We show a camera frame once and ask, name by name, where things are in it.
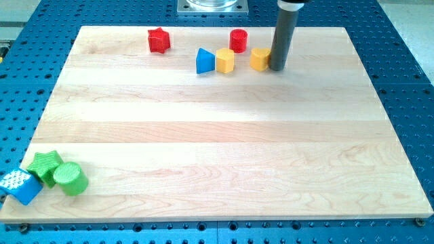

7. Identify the red star block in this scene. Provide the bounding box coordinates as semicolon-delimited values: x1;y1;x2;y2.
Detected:
148;27;171;54

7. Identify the light wooden board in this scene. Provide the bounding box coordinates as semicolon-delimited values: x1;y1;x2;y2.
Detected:
1;26;433;223

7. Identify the red cylinder block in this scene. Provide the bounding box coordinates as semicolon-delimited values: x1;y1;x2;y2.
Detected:
229;29;248;54

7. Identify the grey cylindrical robot pusher arm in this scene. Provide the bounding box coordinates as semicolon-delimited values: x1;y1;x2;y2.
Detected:
269;0;307;71

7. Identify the yellow heart block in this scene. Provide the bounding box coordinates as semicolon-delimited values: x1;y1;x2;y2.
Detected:
250;47;271;71

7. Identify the green cylinder block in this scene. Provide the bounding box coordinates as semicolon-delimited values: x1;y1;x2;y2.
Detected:
53;162;89;196

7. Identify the green star block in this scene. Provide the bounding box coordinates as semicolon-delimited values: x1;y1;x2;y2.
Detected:
26;150;64;188

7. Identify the left board stop screw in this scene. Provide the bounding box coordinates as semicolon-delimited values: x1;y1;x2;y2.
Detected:
17;223;29;234

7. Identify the blue cube block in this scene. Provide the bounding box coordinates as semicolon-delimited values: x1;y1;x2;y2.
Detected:
1;168;43;205

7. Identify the blue triangle block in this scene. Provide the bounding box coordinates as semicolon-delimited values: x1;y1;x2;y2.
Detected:
196;48;216;74

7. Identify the board stop screw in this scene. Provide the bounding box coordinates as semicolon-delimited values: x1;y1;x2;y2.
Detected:
414;218;426;227
17;223;29;234

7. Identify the yellow hexagon block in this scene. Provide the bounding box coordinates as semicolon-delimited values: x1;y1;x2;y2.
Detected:
216;48;235;73

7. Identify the right board stop screw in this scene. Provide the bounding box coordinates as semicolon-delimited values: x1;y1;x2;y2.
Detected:
414;218;426;227

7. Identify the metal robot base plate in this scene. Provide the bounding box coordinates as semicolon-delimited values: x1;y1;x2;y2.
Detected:
176;0;249;16

